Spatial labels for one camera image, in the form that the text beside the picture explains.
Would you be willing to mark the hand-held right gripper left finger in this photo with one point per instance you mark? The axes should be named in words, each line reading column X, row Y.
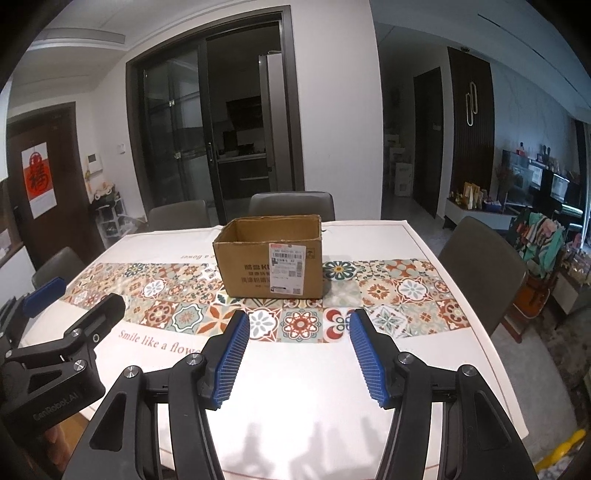
column 231, row 364

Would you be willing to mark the white storage rack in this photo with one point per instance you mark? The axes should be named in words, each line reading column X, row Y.
column 111, row 217

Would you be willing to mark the colourful hanging clothes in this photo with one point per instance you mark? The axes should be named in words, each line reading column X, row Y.
column 540, row 240

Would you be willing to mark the dark sliding glass door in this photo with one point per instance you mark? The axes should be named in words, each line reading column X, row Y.
column 184, row 129

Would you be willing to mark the orange brown object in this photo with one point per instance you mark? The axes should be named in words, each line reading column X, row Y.
column 531, row 300

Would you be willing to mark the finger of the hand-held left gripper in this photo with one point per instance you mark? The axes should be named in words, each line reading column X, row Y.
column 44, row 293
column 101, row 314

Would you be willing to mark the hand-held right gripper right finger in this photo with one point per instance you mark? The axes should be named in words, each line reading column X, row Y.
column 369, row 364

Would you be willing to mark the person's left hand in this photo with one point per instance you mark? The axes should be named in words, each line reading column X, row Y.
column 54, row 443

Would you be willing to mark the brown cardboard box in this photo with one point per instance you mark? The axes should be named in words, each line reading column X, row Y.
column 244, row 272

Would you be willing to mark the white tv cabinet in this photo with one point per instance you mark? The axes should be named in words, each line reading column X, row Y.
column 475, row 214

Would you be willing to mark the dark wooden door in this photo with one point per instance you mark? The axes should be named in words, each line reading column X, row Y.
column 64, row 194

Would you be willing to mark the yellow plastic toy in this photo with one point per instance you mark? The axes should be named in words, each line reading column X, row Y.
column 565, row 452

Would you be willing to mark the white box on floor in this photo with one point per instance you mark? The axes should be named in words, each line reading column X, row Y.
column 403, row 180

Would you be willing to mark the white wall intercom panel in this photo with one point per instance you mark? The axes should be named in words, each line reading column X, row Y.
column 95, row 163

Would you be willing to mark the gold clip-shaped wall ornament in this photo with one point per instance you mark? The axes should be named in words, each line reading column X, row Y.
column 471, row 104

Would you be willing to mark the silver refrigerator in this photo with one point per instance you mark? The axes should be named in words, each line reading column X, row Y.
column 270, row 120

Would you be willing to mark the grey dining chair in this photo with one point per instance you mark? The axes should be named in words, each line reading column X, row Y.
column 291, row 207
column 480, row 267
column 178, row 217
column 55, row 267

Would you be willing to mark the red and white wall hanging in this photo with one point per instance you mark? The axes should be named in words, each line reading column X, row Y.
column 38, row 180

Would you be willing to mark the dark hallway door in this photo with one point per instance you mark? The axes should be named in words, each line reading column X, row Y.
column 429, row 143

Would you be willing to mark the dark slatted wall panel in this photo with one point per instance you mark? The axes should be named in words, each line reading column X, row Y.
column 480, row 152

